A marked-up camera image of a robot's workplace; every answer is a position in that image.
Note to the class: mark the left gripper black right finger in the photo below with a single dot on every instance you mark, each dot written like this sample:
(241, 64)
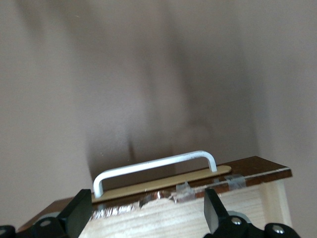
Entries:
(215, 218)

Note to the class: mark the clear tape piece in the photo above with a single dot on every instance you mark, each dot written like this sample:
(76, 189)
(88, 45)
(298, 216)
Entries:
(185, 192)
(236, 182)

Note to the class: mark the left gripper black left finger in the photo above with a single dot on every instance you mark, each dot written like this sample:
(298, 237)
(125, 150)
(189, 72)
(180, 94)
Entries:
(76, 215)

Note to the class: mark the light wooden drawer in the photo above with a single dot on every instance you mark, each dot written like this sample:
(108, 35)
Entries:
(173, 220)

